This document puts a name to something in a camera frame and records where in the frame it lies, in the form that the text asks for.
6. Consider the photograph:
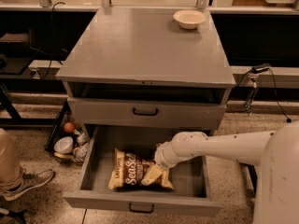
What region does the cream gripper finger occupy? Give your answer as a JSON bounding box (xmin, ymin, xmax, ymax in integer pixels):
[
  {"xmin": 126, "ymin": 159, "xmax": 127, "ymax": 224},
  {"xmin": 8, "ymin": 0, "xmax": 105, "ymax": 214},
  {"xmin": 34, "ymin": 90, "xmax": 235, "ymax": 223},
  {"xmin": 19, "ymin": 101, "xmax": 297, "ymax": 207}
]
[{"xmin": 141, "ymin": 164, "xmax": 168, "ymax": 186}]

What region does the brown sea salt chip bag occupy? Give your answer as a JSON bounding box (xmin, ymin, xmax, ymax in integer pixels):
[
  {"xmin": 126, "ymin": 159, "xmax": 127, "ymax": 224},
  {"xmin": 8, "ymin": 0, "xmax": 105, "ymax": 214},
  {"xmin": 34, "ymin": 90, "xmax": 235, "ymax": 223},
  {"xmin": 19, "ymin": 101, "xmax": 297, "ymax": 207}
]
[{"xmin": 108, "ymin": 149, "xmax": 174, "ymax": 189}]

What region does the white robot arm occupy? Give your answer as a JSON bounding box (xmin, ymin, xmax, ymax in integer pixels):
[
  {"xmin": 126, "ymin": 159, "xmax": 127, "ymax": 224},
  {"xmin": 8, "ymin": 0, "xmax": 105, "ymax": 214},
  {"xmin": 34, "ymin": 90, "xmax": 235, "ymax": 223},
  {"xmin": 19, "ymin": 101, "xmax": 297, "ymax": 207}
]
[{"xmin": 142, "ymin": 121, "xmax": 299, "ymax": 224}]

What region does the open grey middle drawer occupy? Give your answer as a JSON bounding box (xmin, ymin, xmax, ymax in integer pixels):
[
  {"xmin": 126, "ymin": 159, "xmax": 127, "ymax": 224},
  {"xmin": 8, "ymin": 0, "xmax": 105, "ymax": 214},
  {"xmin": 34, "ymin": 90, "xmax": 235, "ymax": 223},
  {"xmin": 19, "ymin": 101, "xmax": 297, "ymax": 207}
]
[{"xmin": 64, "ymin": 126, "xmax": 222, "ymax": 217}]

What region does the closed grey top drawer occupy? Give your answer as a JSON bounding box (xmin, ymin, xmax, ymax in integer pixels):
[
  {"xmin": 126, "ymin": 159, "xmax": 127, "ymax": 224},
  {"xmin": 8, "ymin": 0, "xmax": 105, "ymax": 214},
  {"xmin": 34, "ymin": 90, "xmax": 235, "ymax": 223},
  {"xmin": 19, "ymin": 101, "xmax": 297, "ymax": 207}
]
[{"xmin": 67, "ymin": 98, "xmax": 226, "ymax": 131}]

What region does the grey drawer cabinet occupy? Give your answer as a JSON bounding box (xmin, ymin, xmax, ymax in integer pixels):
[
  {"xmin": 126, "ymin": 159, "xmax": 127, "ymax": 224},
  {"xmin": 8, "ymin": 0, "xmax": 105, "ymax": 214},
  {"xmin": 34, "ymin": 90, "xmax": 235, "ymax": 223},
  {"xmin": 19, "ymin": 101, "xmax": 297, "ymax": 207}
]
[{"xmin": 55, "ymin": 7, "xmax": 236, "ymax": 138}]

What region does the white bowl in basket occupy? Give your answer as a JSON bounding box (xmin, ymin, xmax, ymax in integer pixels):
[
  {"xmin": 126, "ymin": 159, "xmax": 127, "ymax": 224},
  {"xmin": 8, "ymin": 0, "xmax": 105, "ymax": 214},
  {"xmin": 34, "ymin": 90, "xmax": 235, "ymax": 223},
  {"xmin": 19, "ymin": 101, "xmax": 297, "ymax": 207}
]
[{"xmin": 54, "ymin": 136, "xmax": 74, "ymax": 154}]

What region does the red apple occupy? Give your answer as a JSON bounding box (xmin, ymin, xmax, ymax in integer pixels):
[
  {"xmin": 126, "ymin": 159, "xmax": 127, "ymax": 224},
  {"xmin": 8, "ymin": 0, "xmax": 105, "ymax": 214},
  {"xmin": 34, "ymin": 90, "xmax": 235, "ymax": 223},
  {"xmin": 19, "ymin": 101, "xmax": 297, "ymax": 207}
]
[{"xmin": 64, "ymin": 122, "xmax": 76, "ymax": 133}]

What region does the black power adapter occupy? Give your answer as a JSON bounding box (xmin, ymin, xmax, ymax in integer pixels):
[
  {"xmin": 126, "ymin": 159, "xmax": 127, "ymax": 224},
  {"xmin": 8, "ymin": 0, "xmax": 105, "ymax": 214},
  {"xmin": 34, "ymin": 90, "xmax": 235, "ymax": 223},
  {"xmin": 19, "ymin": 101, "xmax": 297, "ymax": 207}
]
[{"xmin": 251, "ymin": 63, "xmax": 270, "ymax": 74}]

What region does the white ceramic bowl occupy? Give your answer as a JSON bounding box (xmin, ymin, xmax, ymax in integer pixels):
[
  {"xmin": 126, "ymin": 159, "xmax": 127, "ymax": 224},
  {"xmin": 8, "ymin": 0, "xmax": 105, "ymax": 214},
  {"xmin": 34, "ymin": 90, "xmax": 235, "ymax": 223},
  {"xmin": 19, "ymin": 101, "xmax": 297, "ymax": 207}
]
[{"xmin": 173, "ymin": 10, "xmax": 206, "ymax": 30}]

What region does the khaki trouser leg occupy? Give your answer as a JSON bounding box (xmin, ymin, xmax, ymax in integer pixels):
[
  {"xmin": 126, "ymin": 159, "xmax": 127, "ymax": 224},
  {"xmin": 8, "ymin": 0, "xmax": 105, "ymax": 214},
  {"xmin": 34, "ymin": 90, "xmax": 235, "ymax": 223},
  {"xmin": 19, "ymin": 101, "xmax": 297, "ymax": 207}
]
[{"xmin": 0, "ymin": 129, "xmax": 22, "ymax": 194}]

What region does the black cable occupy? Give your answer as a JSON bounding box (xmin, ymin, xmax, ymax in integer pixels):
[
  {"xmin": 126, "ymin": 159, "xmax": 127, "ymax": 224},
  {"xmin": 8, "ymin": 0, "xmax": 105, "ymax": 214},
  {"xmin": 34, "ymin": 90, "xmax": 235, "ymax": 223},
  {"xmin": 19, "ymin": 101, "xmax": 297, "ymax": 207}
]
[{"xmin": 39, "ymin": 1, "xmax": 66, "ymax": 80}]

